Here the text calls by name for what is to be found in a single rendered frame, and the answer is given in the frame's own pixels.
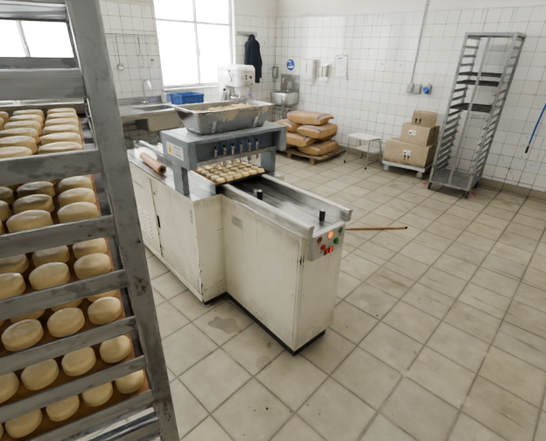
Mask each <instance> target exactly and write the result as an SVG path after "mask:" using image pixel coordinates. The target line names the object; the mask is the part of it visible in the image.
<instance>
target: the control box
mask: <svg viewBox="0 0 546 441"><path fill-rule="evenodd" d="M345 225H346V223H345V222H343V221H339V222H337V223H335V224H333V225H331V226H329V227H326V228H323V229H321V230H319V231H318V232H316V233H313V235H312V238H311V239H310V240H309V249H308V260H310V261H311V262H313V261H315V260H317V259H319V258H320V257H321V256H325V255H326V253H327V254H328V253H330V250H331V251H334V250H335V249H337V248H339V247H341V246H343V239H344V233H345ZM340 228H343V230H342V232H341V233H339V230H340ZM331 232H332V237H331V238H329V237H328V235H329V234H330V233H331ZM319 237H322V241H321V242H320V243H318V239H319ZM336 238H338V239H339V242H338V243H336V244H335V243H334V240H335V239H336ZM323 244H325V250H321V246H322V245H323ZM331 247H332V248H331ZM327 249H328V251H327ZM326 251H327V252H326Z"/></svg>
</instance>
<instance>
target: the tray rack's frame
mask: <svg viewBox="0 0 546 441"><path fill-rule="evenodd" d="M467 36H472V37H477V38H487V42H486V47H485V51H484V53H483V57H482V61H481V63H480V67H479V72H478V76H477V79H476V82H475V86H474V89H473V92H472V98H471V101H470V104H469V108H468V111H467V114H466V118H465V123H464V127H463V129H462V133H461V137H460V139H459V143H458V148H457V152H456V155H455V158H454V162H453V165H452V168H451V170H448V169H443V170H442V171H440V172H439V173H437V174H436V175H435V176H434V177H433V172H434V171H435V165H436V163H437V158H438V152H439V150H440V144H441V143H442V137H443V135H444V129H445V125H446V124H445V123H446V122H447V118H448V117H447V116H448V114H449V111H450V106H451V104H452V97H453V94H454V93H453V91H454V89H455V87H456V81H457V79H458V73H459V69H460V64H461V63H462V59H463V58H462V56H463V54H464V52H465V46H466V42H467ZM513 36H514V37H513ZM526 36H527V34H524V33H521V32H518V31H505V32H466V33H465V37H464V41H463V45H462V48H461V52H460V55H459V59H458V65H457V69H456V73H455V76H454V80H453V83H452V88H451V94H450V98H449V101H448V105H447V109H446V112H445V116H444V122H443V126H442V129H441V133H440V137H439V140H438V144H437V150H436V154H435V157H434V161H433V165H432V168H431V173H430V179H429V183H430V182H431V183H432V184H431V186H432V185H433V183H434V184H438V185H442V186H449V187H452V188H456V189H460V190H464V191H467V192H469V191H471V190H472V188H473V187H474V186H475V184H476V183H477V182H478V181H479V183H480V181H481V179H480V178H481V177H479V176H477V175H476V176H475V177H474V174H475V172H476V168H477V165H478V162H479V160H480V154H481V152H482V149H483V146H484V143H485V140H486V137H487V132H488V129H489V126H490V123H491V121H492V118H493V114H494V110H495V107H496V104H497V101H498V98H499V95H500V92H501V87H502V84H503V81H504V79H505V75H506V72H507V70H508V64H509V61H510V59H511V56H512V53H513V50H514V47H515V42H516V40H517V37H520V38H526ZM491 38H513V40H512V43H511V46H510V49H509V52H508V55H507V60H506V63H505V66H504V69H503V72H502V75H501V78H500V83H499V86H498V89H497V92H496V95H495V97H494V101H493V106H492V109H491V112H490V115H489V117H488V121H487V124H486V128H485V132H484V135H483V137H482V140H481V144H480V147H479V151H478V155H477V157H476V160H475V164H474V167H473V169H472V175H471V176H470V175H469V173H464V172H460V171H454V169H455V165H456V162H457V159H458V155H459V150H460V147H461V144H462V140H463V137H464V134H465V131H466V125H467V122H468V118H469V115H470V112H471V109H472V105H473V100H474V96H475V94H476V90H477V87H478V84H479V80H480V75H481V72H482V68H483V66H484V62H485V58H486V56H487V50H488V47H489V44H490V40H491ZM468 179H470V180H469V183H467V182H466V181H467V180H468ZM478 185H479V184H478Z"/></svg>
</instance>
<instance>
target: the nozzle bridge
mask: <svg viewBox="0 0 546 441"><path fill-rule="evenodd" d="M286 131H287V126H285V125H282V124H278V123H273V122H267V121H266V122H265V123H264V125H263V126H261V127H254V128H249V129H238V130H233V131H227V132H221V133H216V134H210V135H204V136H200V135H197V134H194V133H192V132H190V131H187V129H186V128H183V129H170V130H164V131H160V133H161V139H162V146H163V153H164V158H166V159H168V160H170V161H171V164H172V172H173V179H174V186H175V190H176V191H178V192H179V193H181V194H183V195H184V196H185V195H188V194H190V189H189V180H188V171H194V170H198V167H201V166H205V165H212V164H217V163H220V162H225V161H229V160H233V159H237V158H245V157H248V156H253V155H257V154H261V167H263V168H265V169H268V170H269V172H274V171H275V165H276V150H278V151H285V150H286ZM260 134H261V135H262V143H261V144H260V142H261V135H260ZM252 135H253V136H254V145H253V146H252V147H251V150H248V140H250V143H251V145H252V144H253V137H252ZM244 137H246V146H245V138H244ZM236 138H237V141H238V146H237V149H236V150H235V151H234V154H231V146H232V143H234V148H236ZM256 138H258V143H259V144H260V145H258V150H256ZM227 139H228V140H227ZM218 141H219V142H220V152H219V153H218V154H217V156H218V157H214V146H216V149H217V152H218V151H219V143H218ZM228 141H229V149H228ZM240 141H242V147H244V146H245V148H243V152H240ZM223 144H225V147H226V151H227V152H226V154H227V155H226V156H223V153H222V148H223ZM187 170H188V171H187Z"/></svg>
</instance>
